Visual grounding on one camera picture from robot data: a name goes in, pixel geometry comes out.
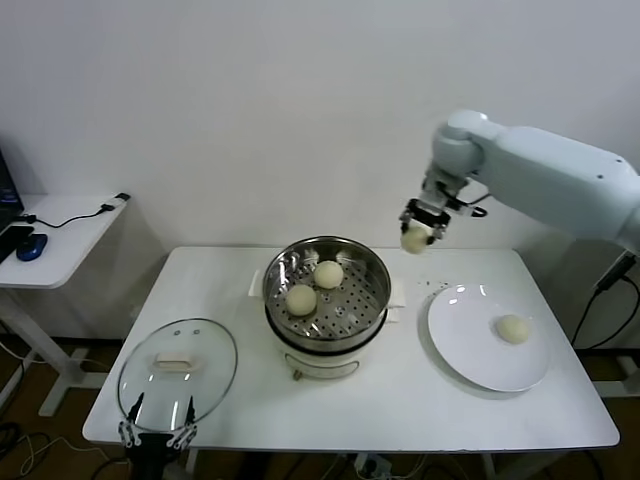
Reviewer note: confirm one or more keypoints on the white floor power strip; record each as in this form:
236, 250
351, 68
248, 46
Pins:
372, 465

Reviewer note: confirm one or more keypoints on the white electric cooking pot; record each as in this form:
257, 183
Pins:
325, 364

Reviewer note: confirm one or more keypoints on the dark open laptop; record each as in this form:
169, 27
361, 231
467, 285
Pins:
7, 190

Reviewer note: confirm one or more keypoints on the white steamed baozi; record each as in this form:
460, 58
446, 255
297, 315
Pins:
301, 300
328, 274
415, 242
512, 329

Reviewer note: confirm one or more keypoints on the round glass pot lid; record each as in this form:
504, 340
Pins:
210, 350

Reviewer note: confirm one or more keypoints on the white side desk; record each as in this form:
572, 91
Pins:
60, 250

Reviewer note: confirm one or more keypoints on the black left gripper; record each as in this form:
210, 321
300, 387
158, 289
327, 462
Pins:
152, 450

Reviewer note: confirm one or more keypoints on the large white round plate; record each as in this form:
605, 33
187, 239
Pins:
460, 345

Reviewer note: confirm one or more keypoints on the perforated steel steamer basket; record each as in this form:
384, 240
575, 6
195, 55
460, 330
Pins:
345, 310

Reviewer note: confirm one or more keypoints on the white desk with shaded panel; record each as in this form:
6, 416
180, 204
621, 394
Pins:
627, 197

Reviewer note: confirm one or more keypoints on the blue computer mouse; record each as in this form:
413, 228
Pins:
32, 247

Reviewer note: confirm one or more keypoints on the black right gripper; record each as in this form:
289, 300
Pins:
427, 212

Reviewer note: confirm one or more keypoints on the black flat phone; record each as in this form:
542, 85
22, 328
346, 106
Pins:
15, 237

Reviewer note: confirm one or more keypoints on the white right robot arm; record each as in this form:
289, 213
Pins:
550, 170

